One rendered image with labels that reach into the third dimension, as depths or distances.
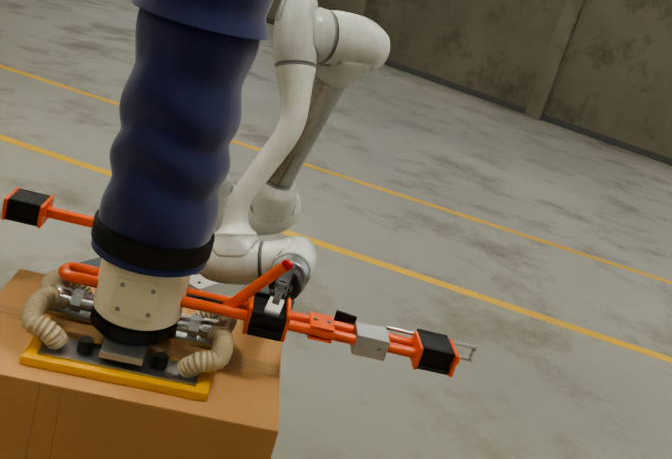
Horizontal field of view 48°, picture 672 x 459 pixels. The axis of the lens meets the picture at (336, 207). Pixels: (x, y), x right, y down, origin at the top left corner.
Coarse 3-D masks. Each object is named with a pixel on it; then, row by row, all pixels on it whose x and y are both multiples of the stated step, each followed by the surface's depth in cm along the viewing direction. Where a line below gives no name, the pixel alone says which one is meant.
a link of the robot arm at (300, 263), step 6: (282, 258) 171; (288, 258) 171; (294, 258) 171; (300, 258) 173; (276, 264) 170; (294, 264) 169; (300, 264) 170; (306, 264) 173; (300, 270) 169; (306, 270) 171; (306, 276) 170; (306, 282) 173
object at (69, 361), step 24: (24, 360) 134; (48, 360) 135; (72, 360) 137; (96, 360) 138; (144, 360) 143; (168, 360) 145; (120, 384) 137; (144, 384) 138; (168, 384) 138; (192, 384) 140
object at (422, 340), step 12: (420, 336) 155; (432, 336) 157; (420, 348) 150; (432, 348) 152; (444, 348) 153; (420, 360) 153; (432, 360) 153; (444, 360) 153; (456, 360) 152; (444, 372) 153
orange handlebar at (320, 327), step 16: (48, 208) 167; (80, 224) 168; (64, 272) 142; (80, 272) 146; (96, 272) 146; (192, 288) 150; (192, 304) 145; (208, 304) 146; (224, 304) 150; (304, 320) 152; (320, 320) 152; (320, 336) 149; (336, 336) 150; (352, 336) 150; (400, 336) 156; (400, 352) 152
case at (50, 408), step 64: (0, 320) 146; (64, 320) 152; (0, 384) 132; (64, 384) 133; (256, 384) 150; (0, 448) 136; (64, 448) 136; (128, 448) 137; (192, 448) 138; (256, 448) 138
